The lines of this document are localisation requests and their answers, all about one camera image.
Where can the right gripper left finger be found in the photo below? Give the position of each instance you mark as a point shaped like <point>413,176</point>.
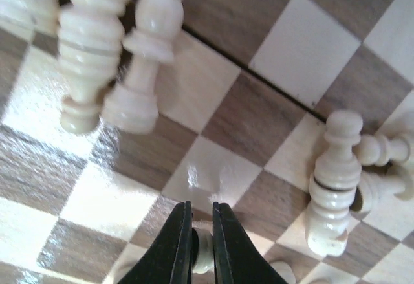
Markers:
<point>169,258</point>

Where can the white pawn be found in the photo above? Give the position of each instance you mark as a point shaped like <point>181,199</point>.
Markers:
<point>132,104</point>
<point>203,258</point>

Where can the white pawn beside bishop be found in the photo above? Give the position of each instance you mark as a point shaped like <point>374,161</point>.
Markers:
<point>132,104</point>

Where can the wooden chess board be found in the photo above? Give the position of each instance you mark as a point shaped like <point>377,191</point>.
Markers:
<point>242,117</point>

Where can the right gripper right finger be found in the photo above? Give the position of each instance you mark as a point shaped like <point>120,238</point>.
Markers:
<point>236,260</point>

